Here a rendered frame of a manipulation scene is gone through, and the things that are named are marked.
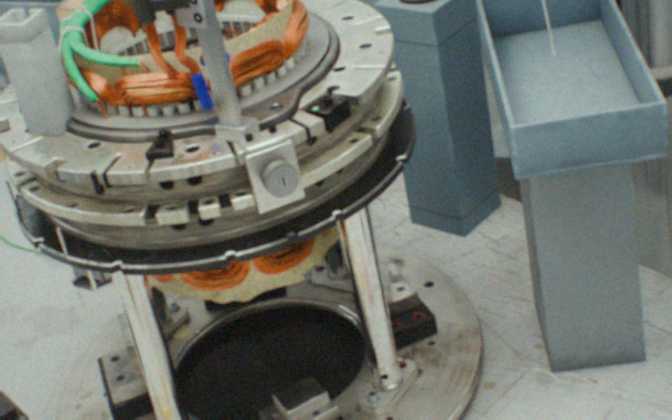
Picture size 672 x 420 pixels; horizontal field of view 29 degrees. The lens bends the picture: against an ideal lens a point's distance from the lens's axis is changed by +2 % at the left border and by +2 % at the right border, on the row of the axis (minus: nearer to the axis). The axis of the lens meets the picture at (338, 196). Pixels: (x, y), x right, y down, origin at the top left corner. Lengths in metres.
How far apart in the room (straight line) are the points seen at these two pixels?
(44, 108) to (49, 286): 0.47
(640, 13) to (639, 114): 0.37
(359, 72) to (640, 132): 0.21
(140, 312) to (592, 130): 0.37
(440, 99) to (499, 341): 0.24
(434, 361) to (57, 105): 0.40
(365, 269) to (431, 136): 0.29
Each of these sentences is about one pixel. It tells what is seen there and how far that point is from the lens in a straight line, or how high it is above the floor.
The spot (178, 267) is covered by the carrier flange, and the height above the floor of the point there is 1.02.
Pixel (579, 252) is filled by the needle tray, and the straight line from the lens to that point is 1.07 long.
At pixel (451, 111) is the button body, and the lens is 1.25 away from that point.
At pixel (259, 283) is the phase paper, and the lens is 1.03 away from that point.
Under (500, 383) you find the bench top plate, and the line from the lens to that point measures 1.13.
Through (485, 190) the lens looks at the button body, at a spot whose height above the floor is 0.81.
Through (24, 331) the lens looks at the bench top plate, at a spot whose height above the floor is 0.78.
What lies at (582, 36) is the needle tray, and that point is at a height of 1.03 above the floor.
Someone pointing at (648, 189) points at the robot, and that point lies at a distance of 1.36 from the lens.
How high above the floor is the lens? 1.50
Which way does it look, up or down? 30 degrees down
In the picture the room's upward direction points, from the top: 12 degrees counter-clockwise
